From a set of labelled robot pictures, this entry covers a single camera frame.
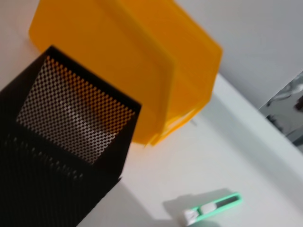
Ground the mint green utility knife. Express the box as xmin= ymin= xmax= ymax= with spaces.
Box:
xmin=182 ymin=192 xmax=243 ymax=225

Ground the black mesh pen holder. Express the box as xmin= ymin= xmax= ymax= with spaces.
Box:
xmin=0 ymin=45 xmax=143 ymax=227

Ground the yellow plastic bin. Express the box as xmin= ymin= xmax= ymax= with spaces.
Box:
xmin=28 ymin=0 xmax=223 ymax=148

